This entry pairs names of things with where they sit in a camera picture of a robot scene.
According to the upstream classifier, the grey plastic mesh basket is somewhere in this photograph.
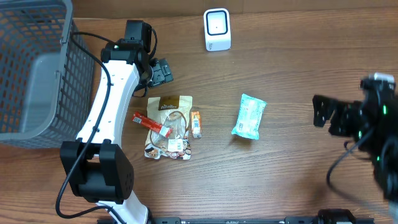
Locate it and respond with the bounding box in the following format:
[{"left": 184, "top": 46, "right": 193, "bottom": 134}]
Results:
[{"left": 1, "top": 1, "right": 95, "bottom": 149}]

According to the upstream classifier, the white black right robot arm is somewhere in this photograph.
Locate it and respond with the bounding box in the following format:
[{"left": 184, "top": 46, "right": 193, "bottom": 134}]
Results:
[{"left": 312, "top": 73, "right": 397, "bottom": 202}]

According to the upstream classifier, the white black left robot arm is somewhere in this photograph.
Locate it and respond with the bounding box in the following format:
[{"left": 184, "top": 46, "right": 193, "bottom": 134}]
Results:
[{"left": 55, "top": 20, "right": 174, "bottom": 224}]

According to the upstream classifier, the white barcode scanner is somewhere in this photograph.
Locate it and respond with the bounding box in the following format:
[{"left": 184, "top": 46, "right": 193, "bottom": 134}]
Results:
[{"left": 203, "top": 8, "right": 232, "bottom": 52}]

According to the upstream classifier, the beige Pantree snack pouch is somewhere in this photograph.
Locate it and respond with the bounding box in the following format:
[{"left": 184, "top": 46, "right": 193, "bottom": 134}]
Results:
[{"left": 144, "top": 95, "right": 193, "bottom": 160}]

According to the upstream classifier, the small orange box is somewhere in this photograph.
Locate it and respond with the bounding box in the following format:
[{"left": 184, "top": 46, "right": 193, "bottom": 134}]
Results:
[{"left": 191, "top": 111, "right": 201, "bottom": 139}]

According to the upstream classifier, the teal wet wipes pack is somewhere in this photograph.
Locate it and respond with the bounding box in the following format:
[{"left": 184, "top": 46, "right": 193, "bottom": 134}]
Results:
[{"left": 231, "top": 93, "right": 267, "bottom": 140}]

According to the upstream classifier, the red snack stick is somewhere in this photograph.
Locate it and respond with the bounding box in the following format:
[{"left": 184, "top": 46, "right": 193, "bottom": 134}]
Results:
[{"left": 132, "top": 112, "right": 173, "bottom": 138}]

